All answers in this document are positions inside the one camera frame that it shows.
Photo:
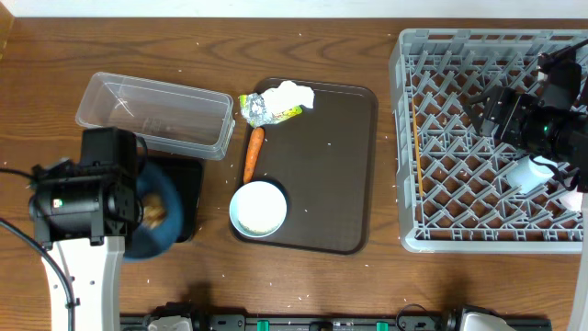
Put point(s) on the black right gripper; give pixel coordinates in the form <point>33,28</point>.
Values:
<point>494,113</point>

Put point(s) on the light blue cup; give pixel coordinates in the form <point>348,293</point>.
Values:
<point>530,172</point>

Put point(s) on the pink cup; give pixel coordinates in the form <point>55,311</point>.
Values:
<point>572,201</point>

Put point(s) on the orange carrot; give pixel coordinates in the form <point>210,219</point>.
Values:
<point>256,140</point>

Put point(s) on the brown food scraps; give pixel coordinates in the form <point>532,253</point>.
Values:
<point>154,211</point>

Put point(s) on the blue plate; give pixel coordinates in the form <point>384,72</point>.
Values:
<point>147,243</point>

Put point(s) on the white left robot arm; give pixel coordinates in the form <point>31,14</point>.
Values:
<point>84,214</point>

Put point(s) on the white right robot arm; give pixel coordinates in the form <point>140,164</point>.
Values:
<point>570,147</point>

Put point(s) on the grey dishwasher rack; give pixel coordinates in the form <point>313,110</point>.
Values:
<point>468,207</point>

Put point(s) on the black waste bin tray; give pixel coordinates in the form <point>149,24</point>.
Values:
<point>178,182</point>

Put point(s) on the wooden chopstick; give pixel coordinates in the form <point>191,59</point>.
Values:
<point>417,151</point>

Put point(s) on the brown serving tray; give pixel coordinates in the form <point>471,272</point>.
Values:
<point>322,160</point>

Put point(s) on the crumpled white tissue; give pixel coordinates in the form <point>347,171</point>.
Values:
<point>286,96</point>

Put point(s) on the crumpled foil snack wrapper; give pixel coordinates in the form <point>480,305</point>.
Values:
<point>257,114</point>

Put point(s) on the light blue rice bowl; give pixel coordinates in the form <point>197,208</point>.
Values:
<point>258,209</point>

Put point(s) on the clear plastic container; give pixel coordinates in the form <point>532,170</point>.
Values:
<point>171,118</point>

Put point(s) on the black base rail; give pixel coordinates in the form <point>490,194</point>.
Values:
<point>411,317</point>

